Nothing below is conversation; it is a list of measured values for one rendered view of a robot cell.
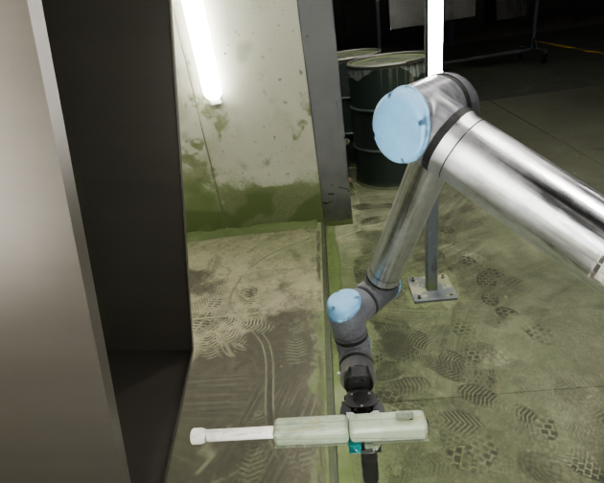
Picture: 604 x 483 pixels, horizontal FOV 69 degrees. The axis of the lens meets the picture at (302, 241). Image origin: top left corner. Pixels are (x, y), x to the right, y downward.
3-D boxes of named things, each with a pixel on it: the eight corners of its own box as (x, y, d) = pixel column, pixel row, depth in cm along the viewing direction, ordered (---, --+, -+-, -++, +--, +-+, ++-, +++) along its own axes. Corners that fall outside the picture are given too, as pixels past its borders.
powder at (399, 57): (338, 65, 327) (338, 63, 326) (406, 53, 334) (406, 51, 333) (364, 73, 280) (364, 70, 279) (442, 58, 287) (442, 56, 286)
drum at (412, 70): (346, 172, 369) (336, 61, 327) (409, 159, 377) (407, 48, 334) (371, 197, 318) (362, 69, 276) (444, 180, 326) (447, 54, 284)
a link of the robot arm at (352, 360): (373, 354, 110) (336, 356, 111) (376, 366, 106) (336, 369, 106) (375, 381, 114) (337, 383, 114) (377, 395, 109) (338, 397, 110)
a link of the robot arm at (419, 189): (457, 50, 84) (369, 278, 131) (422, 62, 76) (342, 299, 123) (512, 75, 79) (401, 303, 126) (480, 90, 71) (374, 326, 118)
